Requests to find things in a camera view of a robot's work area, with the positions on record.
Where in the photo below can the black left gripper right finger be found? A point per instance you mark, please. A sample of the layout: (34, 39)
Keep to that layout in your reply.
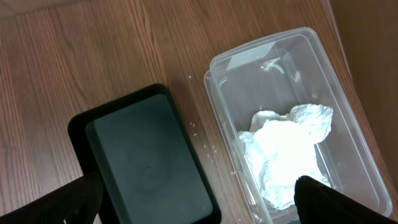
(319, 204)

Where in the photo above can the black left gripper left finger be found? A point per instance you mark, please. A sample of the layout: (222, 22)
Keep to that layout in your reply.
(77, 202)

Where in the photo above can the white napkin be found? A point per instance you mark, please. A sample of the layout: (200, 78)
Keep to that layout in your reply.
(281, 148)

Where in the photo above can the clear plastic waste bin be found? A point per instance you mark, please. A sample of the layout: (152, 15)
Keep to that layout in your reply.
(276, 73)

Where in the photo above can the black tray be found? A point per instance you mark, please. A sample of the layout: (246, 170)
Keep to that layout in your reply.
(150, 171)

